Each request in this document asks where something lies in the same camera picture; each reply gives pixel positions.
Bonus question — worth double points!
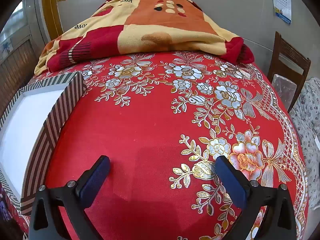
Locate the striped cardboard box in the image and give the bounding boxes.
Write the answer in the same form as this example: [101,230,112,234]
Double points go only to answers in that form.
[0,71,87,215]

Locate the brown wooden chair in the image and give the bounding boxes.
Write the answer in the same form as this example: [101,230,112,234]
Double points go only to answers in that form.
[267,31,312,113]

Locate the clear plastic sheet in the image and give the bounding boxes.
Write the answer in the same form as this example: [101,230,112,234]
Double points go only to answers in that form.
[271,74,298,110]

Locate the red and cream printed blanket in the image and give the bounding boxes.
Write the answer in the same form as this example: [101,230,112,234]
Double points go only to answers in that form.
[34,0,255,76]

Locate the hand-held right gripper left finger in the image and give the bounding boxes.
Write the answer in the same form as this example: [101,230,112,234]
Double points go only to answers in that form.
[29,155,112,240]

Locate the floral patterned cloth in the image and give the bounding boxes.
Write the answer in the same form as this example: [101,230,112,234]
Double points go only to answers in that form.
[290,77,320,210]

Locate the wooden slatted panel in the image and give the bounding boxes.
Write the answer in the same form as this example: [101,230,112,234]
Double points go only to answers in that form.
[0,39,38,117]

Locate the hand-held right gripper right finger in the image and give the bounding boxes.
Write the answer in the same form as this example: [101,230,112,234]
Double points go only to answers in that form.
[214,155,298,240]

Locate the wooden door frame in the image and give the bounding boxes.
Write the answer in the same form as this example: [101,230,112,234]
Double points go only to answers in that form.
[41,0,64,39]

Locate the red floral tablecloth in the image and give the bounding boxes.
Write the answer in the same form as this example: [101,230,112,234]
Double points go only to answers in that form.
[0,51,309,240]

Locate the wall calendar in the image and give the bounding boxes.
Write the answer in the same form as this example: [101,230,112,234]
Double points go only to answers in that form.
[271,0,293,25]

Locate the window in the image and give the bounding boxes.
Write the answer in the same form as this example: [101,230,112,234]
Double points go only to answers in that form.
[0,1,32,60]

